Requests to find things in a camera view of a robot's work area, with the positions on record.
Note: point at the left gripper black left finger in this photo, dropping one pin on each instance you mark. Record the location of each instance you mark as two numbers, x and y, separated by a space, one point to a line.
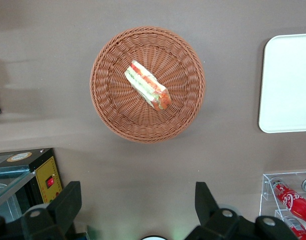
65 207

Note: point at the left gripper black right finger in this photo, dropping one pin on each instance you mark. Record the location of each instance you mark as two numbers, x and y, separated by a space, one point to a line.
209 207

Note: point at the triangle sandwich with tomato lettuce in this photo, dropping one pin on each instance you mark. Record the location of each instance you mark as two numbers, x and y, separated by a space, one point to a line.
145 83

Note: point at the round brown wicker basket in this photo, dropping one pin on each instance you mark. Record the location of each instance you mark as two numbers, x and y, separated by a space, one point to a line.
112 100

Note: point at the cream plastic serving tray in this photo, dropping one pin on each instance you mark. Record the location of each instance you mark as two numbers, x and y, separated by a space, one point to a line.
288 85

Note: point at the black food warmer yellow panel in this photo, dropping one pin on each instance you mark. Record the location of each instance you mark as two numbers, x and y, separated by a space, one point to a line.
46 172

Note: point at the clear acrylic bottle rack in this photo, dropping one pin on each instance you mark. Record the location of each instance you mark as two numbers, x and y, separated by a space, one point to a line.
268 200

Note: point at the steel food warmer pan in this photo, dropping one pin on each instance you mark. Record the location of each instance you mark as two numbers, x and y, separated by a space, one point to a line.
0 192

